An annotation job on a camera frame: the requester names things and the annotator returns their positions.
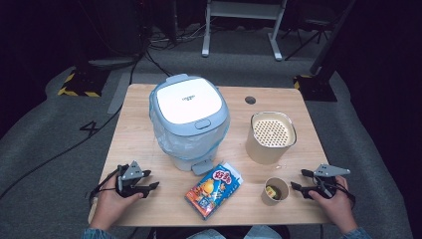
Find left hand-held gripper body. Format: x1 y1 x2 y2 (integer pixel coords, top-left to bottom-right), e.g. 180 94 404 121
114 160 147 199

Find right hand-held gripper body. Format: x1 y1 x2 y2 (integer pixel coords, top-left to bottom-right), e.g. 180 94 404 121
310 163 351 200

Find yellow scrap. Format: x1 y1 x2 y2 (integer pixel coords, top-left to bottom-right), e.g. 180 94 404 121
265 185 282 200

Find brown paper cup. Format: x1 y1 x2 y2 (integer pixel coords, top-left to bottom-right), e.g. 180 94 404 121
261 176 290 207

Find clear plastic bin liner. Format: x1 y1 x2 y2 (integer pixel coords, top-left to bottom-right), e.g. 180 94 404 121
148 94 231 162

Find beige bucket with strainer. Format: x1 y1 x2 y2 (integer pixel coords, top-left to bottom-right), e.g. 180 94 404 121
245 111 298 165

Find colourful snack packet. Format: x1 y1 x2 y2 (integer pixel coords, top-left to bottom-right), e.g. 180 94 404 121
184 161 244 221

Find white grey pedal trash bin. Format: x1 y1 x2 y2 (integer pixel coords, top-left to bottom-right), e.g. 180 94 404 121
148 73 231 176

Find person's right hand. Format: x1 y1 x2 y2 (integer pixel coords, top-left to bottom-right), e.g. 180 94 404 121
308 175 358 234

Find person's left hand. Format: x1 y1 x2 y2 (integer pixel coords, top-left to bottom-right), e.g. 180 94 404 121
89 175 145 231

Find grey floor strip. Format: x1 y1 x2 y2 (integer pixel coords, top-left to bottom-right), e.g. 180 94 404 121
106 72 132 116

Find person's legs in jeans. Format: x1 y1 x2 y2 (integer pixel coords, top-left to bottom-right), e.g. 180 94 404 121
185 225 284 239

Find black yellow striped stand base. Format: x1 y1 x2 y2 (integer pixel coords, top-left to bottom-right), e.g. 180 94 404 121
57 68 111 99
293 74 338 103

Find black stand pole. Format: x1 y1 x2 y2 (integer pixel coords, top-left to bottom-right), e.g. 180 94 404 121
309 0 358 77

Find black tripod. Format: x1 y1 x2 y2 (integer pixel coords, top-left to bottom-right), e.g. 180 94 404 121
281 13 334 62

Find right hand-held gripper cable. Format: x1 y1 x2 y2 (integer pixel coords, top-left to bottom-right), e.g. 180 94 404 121
313 175 356 208

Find hand-held gripper cable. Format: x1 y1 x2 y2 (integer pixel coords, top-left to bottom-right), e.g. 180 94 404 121
313 175 356 208
89 167 121 202

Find left hand-held gripper cable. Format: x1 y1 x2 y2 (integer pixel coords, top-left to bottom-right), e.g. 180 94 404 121
89 167 121 202

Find long black floor cable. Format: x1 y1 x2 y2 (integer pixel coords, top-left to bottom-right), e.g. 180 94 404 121
0 49 147 201

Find bundle of background cables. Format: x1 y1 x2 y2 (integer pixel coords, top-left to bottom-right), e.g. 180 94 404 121
147 19 208 52

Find white desk frame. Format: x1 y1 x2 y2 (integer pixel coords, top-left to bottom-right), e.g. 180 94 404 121
201 0 289 62

